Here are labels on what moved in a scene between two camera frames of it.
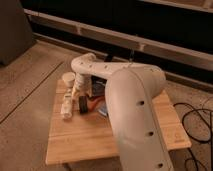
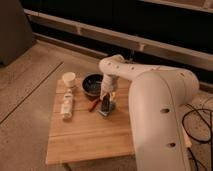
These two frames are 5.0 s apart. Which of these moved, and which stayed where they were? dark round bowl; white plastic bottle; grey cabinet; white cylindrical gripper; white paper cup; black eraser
Moved: white cylindrical gripper; black eraser
Stayed: white paper cup; dark round bowl; grey cabinet; white plastic bottle
